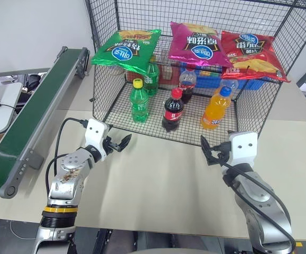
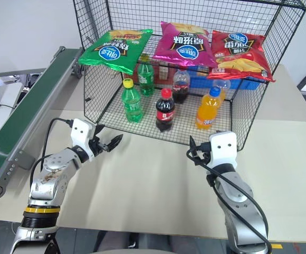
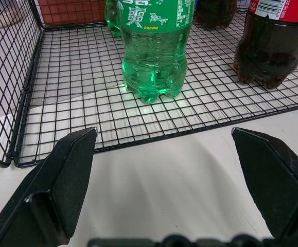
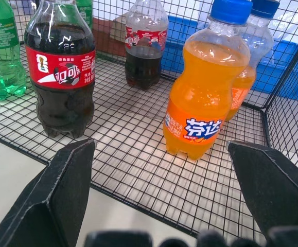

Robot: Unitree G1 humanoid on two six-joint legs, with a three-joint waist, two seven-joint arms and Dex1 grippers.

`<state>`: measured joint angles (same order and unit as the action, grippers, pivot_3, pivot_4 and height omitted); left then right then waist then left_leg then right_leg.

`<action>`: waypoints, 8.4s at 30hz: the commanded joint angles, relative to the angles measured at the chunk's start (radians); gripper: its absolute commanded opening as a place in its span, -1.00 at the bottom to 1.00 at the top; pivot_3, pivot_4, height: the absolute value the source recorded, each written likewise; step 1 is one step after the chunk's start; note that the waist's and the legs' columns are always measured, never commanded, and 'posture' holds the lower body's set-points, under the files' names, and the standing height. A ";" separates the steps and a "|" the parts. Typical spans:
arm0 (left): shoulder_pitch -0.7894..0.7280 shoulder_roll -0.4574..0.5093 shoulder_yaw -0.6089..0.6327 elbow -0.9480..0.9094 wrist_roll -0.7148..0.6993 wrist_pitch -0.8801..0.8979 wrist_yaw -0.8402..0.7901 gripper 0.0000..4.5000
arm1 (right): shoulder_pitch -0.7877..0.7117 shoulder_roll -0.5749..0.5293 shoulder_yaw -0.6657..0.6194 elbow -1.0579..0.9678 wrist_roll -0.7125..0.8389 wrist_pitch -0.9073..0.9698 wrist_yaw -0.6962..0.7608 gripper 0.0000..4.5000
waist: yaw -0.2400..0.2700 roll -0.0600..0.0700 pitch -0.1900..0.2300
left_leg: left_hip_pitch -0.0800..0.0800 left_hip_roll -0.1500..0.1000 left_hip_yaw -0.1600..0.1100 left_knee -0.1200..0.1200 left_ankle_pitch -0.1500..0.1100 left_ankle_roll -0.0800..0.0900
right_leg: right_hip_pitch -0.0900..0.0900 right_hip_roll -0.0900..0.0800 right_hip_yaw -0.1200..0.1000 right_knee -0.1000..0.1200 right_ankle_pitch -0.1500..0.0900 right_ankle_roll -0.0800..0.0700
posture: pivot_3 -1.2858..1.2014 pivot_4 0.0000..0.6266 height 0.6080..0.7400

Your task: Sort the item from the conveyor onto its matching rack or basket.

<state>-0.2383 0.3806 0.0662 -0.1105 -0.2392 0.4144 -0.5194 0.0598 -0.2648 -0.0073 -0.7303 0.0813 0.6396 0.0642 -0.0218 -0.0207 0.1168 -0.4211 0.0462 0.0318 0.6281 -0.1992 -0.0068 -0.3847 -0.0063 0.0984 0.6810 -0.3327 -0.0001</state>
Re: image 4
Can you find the blue plastic crate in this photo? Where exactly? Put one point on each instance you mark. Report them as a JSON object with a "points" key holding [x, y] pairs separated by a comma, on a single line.
{"points": [[274, 61]]}

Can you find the brown cardboard box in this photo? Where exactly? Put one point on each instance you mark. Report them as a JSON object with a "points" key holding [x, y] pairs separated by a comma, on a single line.
{"points": [[110, 36]]}

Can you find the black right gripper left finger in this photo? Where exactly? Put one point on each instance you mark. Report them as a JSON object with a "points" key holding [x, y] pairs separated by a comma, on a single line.
{"points": [[58, 195]]}

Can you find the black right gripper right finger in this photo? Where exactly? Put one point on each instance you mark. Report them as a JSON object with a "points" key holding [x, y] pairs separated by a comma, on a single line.
{"points": [[269, 185]]}

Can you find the half-full Coca-Cola bottle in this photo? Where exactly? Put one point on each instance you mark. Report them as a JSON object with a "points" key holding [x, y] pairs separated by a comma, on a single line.
{"points": [[144, 51]]}

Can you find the full orange Fanta bottle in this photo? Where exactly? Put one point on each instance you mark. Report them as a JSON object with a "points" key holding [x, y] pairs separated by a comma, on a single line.
{"points": [[202, 103]]}

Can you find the half-full orange Fanta bottle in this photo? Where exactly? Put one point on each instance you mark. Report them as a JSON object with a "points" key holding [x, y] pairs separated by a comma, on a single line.
{"points": [[254, 51]]}

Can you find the full Coca-Cola bottle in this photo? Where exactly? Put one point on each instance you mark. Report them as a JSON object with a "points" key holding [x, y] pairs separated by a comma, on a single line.
{"points": [[61, 77]]}

